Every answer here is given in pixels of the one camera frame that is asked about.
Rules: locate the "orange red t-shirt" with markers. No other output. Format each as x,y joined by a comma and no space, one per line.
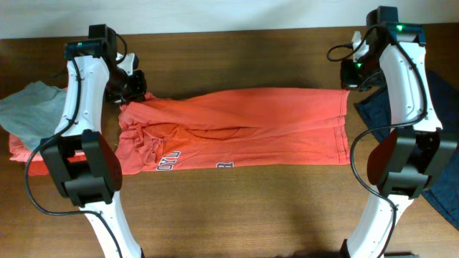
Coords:
234,128

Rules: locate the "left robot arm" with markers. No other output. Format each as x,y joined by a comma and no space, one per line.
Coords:
82,165

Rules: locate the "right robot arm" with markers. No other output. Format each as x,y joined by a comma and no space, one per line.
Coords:
410,158

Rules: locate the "folded grey garment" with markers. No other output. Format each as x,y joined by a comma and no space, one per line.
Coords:
28,114

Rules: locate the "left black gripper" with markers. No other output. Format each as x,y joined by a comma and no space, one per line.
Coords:
135,95

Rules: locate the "folded orange garment stack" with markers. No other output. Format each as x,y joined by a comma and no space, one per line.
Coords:
21,154

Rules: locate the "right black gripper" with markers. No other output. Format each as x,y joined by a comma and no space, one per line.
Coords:
348,82

